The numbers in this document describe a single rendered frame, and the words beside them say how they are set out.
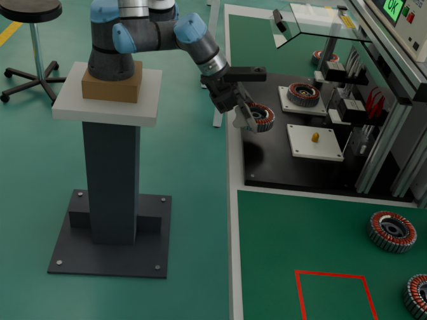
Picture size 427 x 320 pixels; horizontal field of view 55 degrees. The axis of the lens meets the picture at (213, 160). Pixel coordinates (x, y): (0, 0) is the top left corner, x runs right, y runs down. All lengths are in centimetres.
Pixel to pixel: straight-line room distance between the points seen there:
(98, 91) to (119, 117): 11
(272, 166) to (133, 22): 53
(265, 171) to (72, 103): 65
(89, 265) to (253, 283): 104
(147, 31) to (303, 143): 55
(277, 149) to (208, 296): 78
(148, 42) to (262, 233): 56
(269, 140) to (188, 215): 88
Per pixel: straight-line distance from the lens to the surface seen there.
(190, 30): 105
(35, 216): 207
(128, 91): 137
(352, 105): 125
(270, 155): 121
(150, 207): 203
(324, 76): 144
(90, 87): 138
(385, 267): 106
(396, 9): 127
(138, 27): 111
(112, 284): 179
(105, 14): 130
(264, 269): 94
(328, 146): 129
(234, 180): 113
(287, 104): 144
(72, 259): 186
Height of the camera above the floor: 149
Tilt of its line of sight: 39 degrees down
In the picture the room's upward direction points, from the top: 10 degrees clockwise
